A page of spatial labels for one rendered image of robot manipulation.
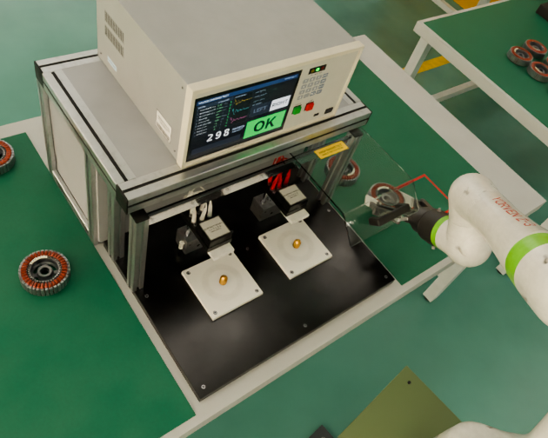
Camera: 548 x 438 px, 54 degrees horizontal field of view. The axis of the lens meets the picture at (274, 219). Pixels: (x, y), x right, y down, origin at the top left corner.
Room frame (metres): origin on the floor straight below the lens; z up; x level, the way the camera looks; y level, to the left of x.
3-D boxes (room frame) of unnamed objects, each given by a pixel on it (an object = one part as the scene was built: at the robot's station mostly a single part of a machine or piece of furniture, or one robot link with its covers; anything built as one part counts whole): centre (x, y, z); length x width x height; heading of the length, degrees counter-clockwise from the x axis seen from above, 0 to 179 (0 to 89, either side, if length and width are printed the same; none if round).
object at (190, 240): (0.80, 0.18, 0.80); 0.08 x 0.05 x 0.06; 143
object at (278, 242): (0.91, -0.08, 0.78); 0.15 x 0.15 x 0.01; 53
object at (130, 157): (1.00, 0.25, 1.09); 0.68 x 0.44 x 0.05; 143
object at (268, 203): (0.99, 0.03, 0.80); 0.08 x 0.05 x 0.06; 143
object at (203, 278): (0.71, 0.06, 0.78); 0.15 x 0.15 x 0.01; 53
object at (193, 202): (0.87, 0.07, 1.03); 0.62 x 0.01 x 0.03; 143
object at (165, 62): (1.01, 0.24, 1.22); 0.44 x 0.39 x 0.20; 143
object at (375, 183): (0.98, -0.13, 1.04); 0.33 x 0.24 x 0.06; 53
